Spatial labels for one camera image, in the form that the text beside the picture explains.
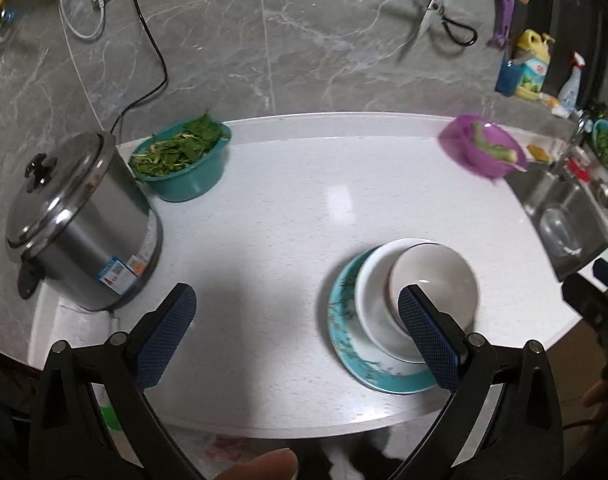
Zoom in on teal floral plate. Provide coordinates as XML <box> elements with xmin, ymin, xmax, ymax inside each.
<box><xmin>327</xmin><ymin>247</ymin><xmax>436</xmax><ymax>396</ymax></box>

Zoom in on white bowl with red flowers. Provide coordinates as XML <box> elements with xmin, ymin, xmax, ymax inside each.
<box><xmin>388</xmin><ymin>243</ymin><xmax>479</xmax><ymax>330</ymax></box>

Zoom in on large white bowl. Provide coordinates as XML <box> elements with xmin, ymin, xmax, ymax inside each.
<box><xmin>354</xmin><ymin>238</ymin><xmax>432</xmax><ymax>364</ymax></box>

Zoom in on person's right hand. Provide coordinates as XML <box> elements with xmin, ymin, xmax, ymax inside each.
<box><xmin>581</xmin><ymin>379</ymin><xmax>608</xmax><ymax>408</ymax></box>

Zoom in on person's left hand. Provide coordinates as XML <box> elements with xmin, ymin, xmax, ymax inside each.
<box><xmin>215</xmin><ymin>448</ymin><xmax>298</xmax><ymax>480</ymax></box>

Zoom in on stainless steel sink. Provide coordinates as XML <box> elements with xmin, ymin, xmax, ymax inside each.
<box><xmin>505</xmin><ymin>162</ymin><xmax>608</xmax><ymax>281</ymax></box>

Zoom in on clear glass bowl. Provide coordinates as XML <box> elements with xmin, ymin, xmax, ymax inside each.
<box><xmin>538</xmin><ymin>207</ymin><xmax>582</xmax><ymax>258</ymax></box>

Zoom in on yellow sponge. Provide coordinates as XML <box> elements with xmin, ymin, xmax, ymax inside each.
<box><xmin>526</xmin><ymin>144</ymin><xmax>551</xmax><ymax>164</ymax></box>

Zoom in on green vegetable stalk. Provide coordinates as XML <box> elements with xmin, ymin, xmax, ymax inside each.
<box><xmin>471</xmin><ymin>122</ymin><xmax>519</xmax><ymax>164</ymax></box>

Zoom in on faucet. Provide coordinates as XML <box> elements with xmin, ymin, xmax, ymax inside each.
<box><xmin>551</xmin><ymin>112</ymin><xmax>592</xmax><ymax>178</ymax></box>

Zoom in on stainless steel rice cooker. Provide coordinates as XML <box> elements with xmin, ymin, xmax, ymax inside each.
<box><xmin>6</xmin><ymin>132</ymin><xmax>163</xmax><ymax>312</ymax></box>

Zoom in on white spray bottle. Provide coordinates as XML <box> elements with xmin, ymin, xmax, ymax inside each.
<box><xmin>558</xmin><ymin>51</ymin><xmax>586</xmax><ymax>112</ymax></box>

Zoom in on purple plastic basket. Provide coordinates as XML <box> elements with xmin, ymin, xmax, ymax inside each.
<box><xmin>438</xmin><ymin>115</ymin><xmax>528</xmax><ymax>180</ymax></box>

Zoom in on yellow detergent bottle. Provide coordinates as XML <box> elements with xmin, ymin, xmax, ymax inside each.
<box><xmin>513</xmin><ymin>29</ymin><xmax>556</xmax><ymax>101</ymax></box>

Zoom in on leafy green vegetables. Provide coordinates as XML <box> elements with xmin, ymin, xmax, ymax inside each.
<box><xmin>129</xmin><ymin>113</ymin><xmax>229</xmax><ymax>178</ymax></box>

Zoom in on purple clip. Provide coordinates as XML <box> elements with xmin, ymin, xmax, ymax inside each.
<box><xmin>486</xmin><ymin>0</ymin><xmax>514</xmax><ymax>49</ymax></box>

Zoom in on black handled scissors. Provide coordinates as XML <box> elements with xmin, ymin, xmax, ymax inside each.
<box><xmin>415</xmin><ymin>0</ymin><xmax>479</xmax><ymax>48</ymax></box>

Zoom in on white cable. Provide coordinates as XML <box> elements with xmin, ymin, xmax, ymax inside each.
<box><xmin>48</xmin><ymin>0</ymin><xmax>108</xmax><ymax>134</ymax></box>

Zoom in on black power cable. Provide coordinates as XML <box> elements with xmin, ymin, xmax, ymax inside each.
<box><xmin>108</xmin><ymin>0</ymin><xmax>170</xmax><ymax>137</ymax></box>

